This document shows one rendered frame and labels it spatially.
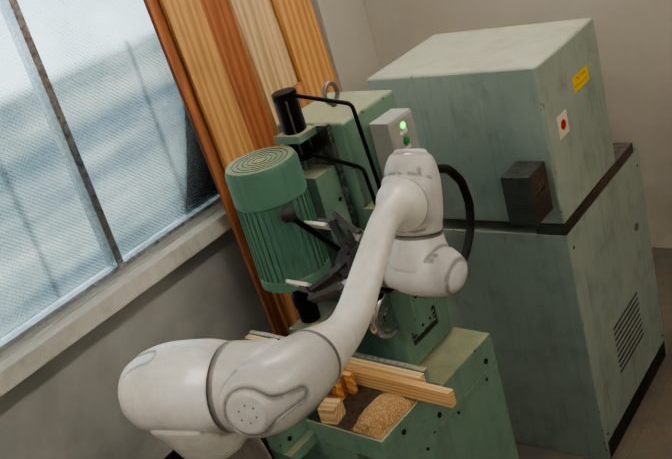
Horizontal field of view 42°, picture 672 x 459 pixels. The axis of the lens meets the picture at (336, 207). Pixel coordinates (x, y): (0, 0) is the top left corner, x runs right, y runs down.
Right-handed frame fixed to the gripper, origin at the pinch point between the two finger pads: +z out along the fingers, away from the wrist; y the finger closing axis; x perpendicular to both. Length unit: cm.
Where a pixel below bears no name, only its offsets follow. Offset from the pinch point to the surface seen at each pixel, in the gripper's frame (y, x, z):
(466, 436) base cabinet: -27, -73, -8
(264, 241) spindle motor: 1.4, 1.1, 11.5
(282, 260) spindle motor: -1.3, -4.1, 9.3
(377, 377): -20.1, -33.4, -3.7
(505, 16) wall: 162, -167, 80
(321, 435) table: -36.7, -28.6, 4.2
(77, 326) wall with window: -27, -43, 137
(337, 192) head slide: 19.2, -13.1, 7.2
